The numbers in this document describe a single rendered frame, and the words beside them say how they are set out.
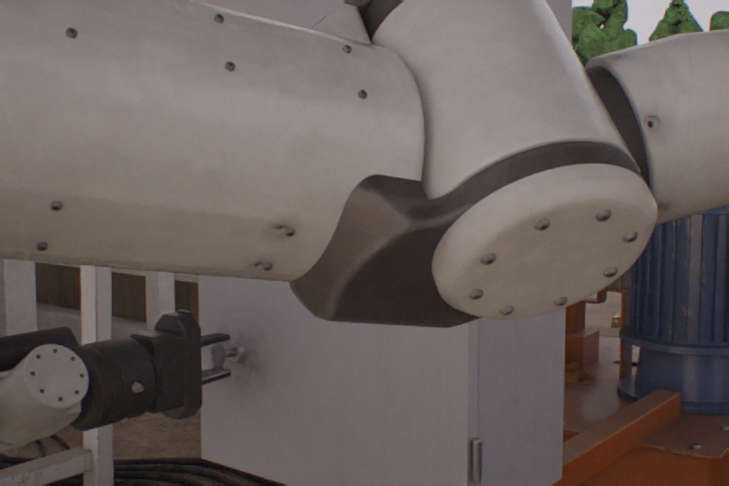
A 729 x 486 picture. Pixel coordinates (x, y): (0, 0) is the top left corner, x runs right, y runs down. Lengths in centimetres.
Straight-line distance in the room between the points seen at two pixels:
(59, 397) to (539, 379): 52
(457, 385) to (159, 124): 68
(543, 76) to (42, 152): 16
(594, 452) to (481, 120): 100
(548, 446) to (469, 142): 82
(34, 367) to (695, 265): 109
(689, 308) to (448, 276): 131
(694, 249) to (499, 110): 130
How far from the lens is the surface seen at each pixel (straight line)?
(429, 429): 93
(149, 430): 355
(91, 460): 258
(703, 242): 157
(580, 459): 122
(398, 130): 29
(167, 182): 26
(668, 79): 35
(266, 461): 110
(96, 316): 244
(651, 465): 143
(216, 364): 108
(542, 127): 29
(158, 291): 443
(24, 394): 88
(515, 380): 98
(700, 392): 163
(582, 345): 185
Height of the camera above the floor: 104
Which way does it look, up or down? 5 degrees down
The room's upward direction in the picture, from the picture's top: straight up
